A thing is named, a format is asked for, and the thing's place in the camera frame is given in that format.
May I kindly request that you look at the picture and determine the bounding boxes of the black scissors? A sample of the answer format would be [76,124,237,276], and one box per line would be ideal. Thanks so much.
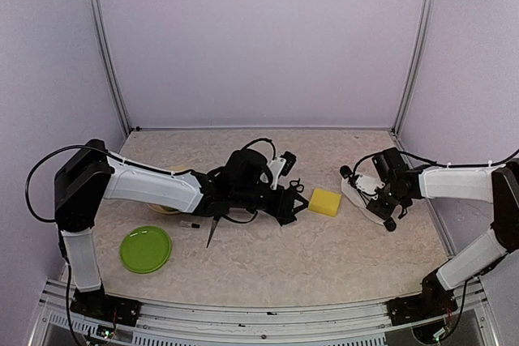
[206,216,221,248]
[289,178,304,193]

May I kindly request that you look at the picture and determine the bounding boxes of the right aluminium frame post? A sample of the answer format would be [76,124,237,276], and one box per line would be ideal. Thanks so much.
[392,0,435,139]

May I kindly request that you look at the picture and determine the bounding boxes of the white drawstring pouch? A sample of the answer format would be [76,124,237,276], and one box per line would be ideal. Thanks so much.
[339,165,397,232]

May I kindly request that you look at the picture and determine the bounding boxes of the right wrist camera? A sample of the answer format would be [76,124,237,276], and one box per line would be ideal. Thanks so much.
[354,173,385,197]

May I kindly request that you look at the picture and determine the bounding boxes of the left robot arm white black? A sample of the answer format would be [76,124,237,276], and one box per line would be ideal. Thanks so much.
[28,139,309,318]

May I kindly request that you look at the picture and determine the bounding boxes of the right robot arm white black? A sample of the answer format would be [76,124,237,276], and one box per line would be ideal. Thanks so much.
[367,147,518,317]

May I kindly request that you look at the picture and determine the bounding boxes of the front aluminium rail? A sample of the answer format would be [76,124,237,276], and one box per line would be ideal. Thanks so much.
[24,276,500,346]

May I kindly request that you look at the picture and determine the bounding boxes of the green plate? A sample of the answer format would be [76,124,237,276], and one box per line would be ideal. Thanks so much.
[119,225,173,274]

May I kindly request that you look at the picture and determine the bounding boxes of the left aluminium frame post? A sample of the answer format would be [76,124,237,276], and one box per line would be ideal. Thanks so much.
[88,0,132,137]

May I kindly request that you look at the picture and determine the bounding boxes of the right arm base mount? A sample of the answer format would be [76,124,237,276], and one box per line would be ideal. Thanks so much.
[386,293,458,326]

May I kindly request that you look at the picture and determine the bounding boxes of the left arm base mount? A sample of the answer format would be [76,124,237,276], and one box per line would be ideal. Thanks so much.
[71,289,142,327]

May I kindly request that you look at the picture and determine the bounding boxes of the aluminium frame post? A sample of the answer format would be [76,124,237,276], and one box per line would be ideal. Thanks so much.
[392,0,435,139]
[88,0,132,137]

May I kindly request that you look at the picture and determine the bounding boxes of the beige plate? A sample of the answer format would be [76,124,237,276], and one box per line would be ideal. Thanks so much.
[149,164,183,216]

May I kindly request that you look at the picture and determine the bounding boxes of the yellow sponge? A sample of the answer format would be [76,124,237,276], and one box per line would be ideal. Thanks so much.
[308,188,341,217]

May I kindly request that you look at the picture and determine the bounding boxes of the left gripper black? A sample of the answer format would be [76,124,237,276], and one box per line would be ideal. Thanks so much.
[233,183,309,219]

